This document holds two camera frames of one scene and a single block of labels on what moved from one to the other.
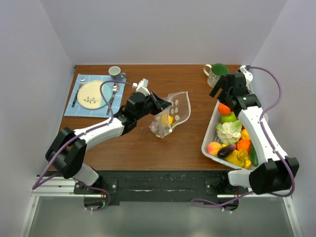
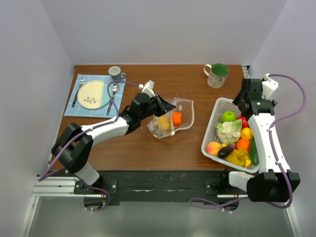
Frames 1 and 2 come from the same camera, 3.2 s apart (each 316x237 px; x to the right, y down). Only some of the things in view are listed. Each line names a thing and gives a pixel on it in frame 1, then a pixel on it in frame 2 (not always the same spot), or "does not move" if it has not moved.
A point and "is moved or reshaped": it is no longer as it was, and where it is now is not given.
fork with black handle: x=82 y=80 does not move
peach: x=213 y=148 does not move
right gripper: x=221 y=84 -> x=238 y=98
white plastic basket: x=210 y=136 does not move
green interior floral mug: x=215 y=72 does not move
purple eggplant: x=225 y=150 does not move
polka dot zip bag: x=164 y=122 is moved or reshaped
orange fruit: x=224 y=110 -> x=177 y=118
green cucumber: x=254 y=156 does not move
